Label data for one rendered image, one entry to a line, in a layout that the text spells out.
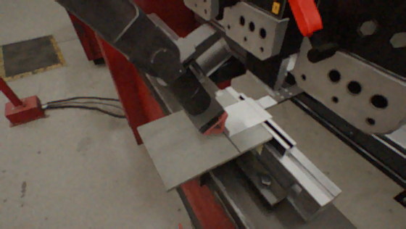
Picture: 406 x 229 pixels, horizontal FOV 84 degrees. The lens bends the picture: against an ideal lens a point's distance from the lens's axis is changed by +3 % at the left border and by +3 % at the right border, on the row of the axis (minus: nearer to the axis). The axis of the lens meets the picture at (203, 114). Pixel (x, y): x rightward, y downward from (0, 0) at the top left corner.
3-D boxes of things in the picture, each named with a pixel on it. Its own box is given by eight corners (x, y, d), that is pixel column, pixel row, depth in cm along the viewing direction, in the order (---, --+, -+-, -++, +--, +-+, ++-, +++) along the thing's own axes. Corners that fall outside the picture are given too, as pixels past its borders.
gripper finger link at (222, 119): (221, 109, 54) (206, 88, 46) (238, 128, 49) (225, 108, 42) (199, 127, 54) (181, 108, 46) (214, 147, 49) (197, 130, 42)
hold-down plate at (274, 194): (203, 126, 69) (203, 119, 67) (217, 119, 71) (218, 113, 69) (268, 211, 51) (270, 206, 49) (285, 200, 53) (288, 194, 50)
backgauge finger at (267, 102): (244, 97, 62) (246, 82, 58) (309, 70, 71) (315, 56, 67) (273, 125, 55) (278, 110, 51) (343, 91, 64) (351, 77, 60)
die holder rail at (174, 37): (146, 34, 113) (142, 14, 106) (157, 31, 115) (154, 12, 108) (191, 88, 82) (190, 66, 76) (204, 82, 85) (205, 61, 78)
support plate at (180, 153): (137, 130, 53) (136, 127, 52) (228, 95, 62) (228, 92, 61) (167, 193, 42) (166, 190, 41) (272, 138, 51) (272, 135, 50)
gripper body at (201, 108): (201, 84, 49) (185, 62, 43) (227, 112, 43) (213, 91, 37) (179, 103, 49) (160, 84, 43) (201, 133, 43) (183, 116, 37)
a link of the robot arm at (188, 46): (126, 35, 34) (145, 61, 28) (183, -14, 34) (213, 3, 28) (168, 81, 43) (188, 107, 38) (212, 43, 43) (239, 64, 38)
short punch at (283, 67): (243, 75, 53) (249, 38, 47) (249, 72, 54) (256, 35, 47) (270, 98, 47) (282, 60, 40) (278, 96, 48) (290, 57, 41)
